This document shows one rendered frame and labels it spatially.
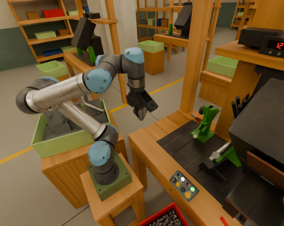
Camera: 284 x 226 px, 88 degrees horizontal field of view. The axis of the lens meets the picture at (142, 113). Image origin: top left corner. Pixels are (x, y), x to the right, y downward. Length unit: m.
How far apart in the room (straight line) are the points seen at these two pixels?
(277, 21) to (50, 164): 1.64
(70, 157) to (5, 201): 1.33
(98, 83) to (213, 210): 0.83
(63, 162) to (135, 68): 1.03
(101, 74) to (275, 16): 0.82
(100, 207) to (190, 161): 0.62
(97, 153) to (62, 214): 1.37
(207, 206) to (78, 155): 0.99
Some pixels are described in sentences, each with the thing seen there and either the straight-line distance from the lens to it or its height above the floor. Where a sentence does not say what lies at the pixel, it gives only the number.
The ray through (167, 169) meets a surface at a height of 0.90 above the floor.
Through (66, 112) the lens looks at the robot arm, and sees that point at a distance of 0.85.
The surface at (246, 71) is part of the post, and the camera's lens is 1.06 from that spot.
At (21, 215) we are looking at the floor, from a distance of 2.35.
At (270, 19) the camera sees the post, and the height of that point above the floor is 1.67.
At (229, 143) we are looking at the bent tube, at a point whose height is 1.08.
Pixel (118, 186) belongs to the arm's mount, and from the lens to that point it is 0.99.
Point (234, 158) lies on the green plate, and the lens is 0.87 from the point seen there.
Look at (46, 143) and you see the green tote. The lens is 1.38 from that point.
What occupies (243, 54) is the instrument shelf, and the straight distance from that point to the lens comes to 0.92.
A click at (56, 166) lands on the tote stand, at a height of 0.77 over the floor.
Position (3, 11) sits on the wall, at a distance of 7.23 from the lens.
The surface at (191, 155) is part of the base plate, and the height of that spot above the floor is 0.90.
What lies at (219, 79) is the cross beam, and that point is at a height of 1.27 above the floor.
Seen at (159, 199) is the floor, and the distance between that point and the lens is 1.91.
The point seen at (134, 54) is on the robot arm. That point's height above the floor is 1.62.
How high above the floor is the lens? 1.78
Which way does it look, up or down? 38 degrees down
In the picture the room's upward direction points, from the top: 4 degrees counter-clockwise
